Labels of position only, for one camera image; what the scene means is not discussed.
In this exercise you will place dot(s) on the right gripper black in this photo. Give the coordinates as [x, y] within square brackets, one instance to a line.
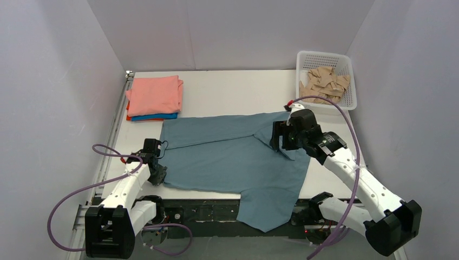
[280, 135]

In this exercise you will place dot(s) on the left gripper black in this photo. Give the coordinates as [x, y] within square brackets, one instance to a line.
[157, 172]

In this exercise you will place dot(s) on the grey-blue t shirt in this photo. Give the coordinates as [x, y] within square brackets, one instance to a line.
[232, 154]

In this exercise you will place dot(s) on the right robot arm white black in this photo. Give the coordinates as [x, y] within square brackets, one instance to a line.
[386, 220]

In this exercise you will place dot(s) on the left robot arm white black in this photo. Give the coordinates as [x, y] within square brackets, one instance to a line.
[111, 227]

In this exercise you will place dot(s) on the orange folded t shirt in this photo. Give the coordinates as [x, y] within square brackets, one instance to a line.
[143, 119]

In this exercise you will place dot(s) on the blue folded t shirt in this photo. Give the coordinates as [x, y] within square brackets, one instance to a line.
[155, 116]

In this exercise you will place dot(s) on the pink folded t shirt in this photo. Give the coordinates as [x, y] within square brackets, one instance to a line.
[157, 95]

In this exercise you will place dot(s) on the beige crumpled t shirt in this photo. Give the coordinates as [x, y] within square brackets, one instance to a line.
[324, 82]

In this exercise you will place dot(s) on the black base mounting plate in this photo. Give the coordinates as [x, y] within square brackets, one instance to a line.
[208, 218]

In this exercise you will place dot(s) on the white plastic basket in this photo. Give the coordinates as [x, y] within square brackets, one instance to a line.
[307, 60]

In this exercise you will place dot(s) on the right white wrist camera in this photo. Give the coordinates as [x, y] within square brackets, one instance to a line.
[292, 107]

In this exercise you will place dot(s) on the aluminium left side rail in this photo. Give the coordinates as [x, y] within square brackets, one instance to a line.
[102, 172]

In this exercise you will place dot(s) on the aluminium front frame rail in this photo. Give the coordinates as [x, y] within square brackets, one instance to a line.
[79, 232]

